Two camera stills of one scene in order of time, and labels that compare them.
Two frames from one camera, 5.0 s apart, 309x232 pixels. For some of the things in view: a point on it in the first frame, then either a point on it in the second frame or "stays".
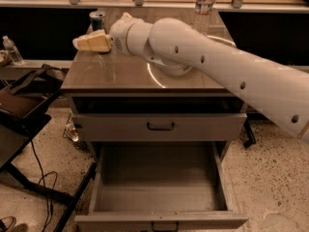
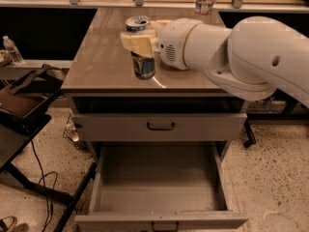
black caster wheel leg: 251,137 stays
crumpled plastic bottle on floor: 70,130 stays
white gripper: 118,35 to 171,43
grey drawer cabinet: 157,141 stays
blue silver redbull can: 97,19 to 144,67
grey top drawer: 155,128 stays
